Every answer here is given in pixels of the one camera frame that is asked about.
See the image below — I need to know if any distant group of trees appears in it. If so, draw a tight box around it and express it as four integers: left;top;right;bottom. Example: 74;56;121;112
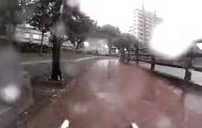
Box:
95;23;147;56

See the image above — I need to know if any red wet paved path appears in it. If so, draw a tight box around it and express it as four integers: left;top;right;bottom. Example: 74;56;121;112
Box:
23;57;202;128

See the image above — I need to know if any row of trees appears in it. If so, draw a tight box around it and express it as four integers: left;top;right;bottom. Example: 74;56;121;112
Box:
0;0;100;54

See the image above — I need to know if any dark-trunked tree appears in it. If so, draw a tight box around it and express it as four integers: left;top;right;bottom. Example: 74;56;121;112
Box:
28;0;90;82

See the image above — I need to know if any tall pale building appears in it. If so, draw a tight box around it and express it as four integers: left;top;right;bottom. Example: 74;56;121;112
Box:
128;3;164;44

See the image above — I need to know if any robot's own part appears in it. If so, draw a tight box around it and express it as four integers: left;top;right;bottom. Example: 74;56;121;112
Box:
60;119;71;128
130;122;140;128

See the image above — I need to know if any grey stone paved strip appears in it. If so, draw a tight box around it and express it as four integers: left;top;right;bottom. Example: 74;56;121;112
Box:
0;54;100;128

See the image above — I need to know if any dark hedge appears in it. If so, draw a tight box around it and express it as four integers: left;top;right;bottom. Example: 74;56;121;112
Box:
0;39;53;54

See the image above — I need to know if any low pale building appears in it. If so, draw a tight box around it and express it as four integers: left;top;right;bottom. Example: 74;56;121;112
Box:
13;23;73;50

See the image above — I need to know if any dark wooden fence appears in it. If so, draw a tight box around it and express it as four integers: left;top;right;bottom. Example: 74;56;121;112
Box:
118;35;202;82

